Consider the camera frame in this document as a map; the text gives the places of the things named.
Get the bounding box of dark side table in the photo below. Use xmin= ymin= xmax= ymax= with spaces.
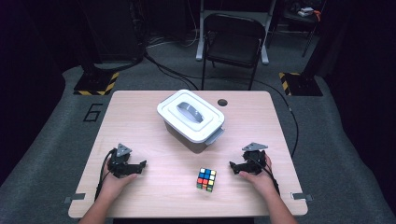
xmin=267 ymin=0 xmax=326 ymax=59

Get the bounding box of person's left hand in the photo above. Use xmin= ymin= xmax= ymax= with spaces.
xmin=101 ymin=162 xmax=139 ymax=202

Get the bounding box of black folding chair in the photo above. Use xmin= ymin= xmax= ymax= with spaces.
xmin=201 ymin=12 xmax=267 ymax=91

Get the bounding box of left hand-held gripper cable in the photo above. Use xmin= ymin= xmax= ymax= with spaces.
xmin=93 ymin=148 xmax=117 ymax=202

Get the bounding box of white lid with grey handle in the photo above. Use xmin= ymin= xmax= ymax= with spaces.
xmin=156 ymin=89 xmax=226 ymax=145

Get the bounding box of white device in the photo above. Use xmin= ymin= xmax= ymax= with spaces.
xmin=297 ymin=7 xmax=321 ymax=22

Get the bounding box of person's right hand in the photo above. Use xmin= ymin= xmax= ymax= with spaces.
xmin=238 ymin=154 xmax=279 ymax=199

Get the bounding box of brown translucent storage box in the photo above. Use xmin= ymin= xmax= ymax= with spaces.
xmin=163 ymin=120 xmax=225 ymax=154

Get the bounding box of grey table bracket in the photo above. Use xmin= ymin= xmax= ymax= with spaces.
xmin=290 ymin=192 xmax=314 ymax=202
xmin=64 ymin=192 xmax=87 ymax=204

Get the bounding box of right hand-held gripper cable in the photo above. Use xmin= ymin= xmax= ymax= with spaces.
xmin=246 ymin=155 xmax=281 ymax=196

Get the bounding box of dark equipment cabinet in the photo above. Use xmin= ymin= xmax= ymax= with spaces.
xmin=78 ymin=0 xmax=148 ymax=63

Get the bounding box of black floor cable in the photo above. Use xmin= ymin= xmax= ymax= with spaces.
xmin=143 ymin=50 xmax=200 ymax=91
xmin=248 ymin=78 xmax=300 ymax=159

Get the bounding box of hand-held gripper cable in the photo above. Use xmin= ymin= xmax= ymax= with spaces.
xmin=246 ymin=155 xmax=281 ymax=196
xmin=93 ymin=148 xmax=117 ymax=202

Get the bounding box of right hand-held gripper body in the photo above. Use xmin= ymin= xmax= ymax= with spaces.
xmin=242 ymin=142 xmax=269 ymax=175

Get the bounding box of multicoloured puzzle cube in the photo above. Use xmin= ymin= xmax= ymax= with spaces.
xmin=195 ymin=167 xmax=218 ymax=193

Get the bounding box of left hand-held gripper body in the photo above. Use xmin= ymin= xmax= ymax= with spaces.
xmin=106 ymin=143 xmax=134 ymax=179

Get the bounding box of black stand base striped tape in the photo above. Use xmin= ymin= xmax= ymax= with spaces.
xmin=73 ymin=0 xmax=120 ymax=96
xmin=278 ymin=0 xmax=328 ymax=97

